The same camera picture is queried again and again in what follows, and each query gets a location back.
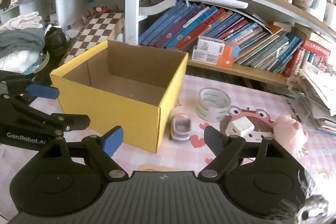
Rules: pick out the row of leaning books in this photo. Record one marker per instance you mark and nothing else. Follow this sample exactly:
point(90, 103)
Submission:
point(275, 47)

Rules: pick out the yellow cardboard box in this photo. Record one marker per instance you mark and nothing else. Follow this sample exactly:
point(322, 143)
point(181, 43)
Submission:
point(117, 84)

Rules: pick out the orange white box lower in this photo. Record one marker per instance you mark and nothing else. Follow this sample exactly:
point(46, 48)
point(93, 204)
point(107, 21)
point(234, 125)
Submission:
point(219, 60)

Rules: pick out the pink checkered table mat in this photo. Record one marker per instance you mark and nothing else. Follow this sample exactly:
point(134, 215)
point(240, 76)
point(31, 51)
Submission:
point(285, 195)

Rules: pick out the pink plush paw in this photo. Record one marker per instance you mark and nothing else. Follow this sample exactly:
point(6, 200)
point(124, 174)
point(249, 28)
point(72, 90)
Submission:
point(289, 133)

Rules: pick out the white charger adapter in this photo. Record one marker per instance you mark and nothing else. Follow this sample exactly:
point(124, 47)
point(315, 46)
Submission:
point(240, 127)

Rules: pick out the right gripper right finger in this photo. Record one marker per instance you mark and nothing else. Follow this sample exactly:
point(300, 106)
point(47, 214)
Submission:
point(234, 154)

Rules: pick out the stack of papers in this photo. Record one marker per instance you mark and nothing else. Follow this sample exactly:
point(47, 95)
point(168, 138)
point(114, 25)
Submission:
point(319, 90)

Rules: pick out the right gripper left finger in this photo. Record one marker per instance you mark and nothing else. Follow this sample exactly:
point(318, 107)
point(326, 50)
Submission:
point(90, 158)

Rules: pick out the orange white box upper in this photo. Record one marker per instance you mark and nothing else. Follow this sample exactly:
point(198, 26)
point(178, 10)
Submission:
point(216, 46)

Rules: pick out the clear tape roll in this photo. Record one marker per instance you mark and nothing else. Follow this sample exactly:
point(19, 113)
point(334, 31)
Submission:
point(213, 104)

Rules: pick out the wooden chess board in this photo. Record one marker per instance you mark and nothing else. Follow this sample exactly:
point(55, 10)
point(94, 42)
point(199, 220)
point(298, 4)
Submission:
point(102, 27)

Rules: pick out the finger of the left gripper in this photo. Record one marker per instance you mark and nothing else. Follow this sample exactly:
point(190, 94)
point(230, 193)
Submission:
point(19, 115)
point(15, 84)

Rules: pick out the pile of clothes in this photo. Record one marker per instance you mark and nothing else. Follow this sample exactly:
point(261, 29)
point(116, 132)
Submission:
point(22, 42)

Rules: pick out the orange white box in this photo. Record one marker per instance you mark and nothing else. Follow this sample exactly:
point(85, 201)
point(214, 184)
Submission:
point(216, 46)
point(219, 60)

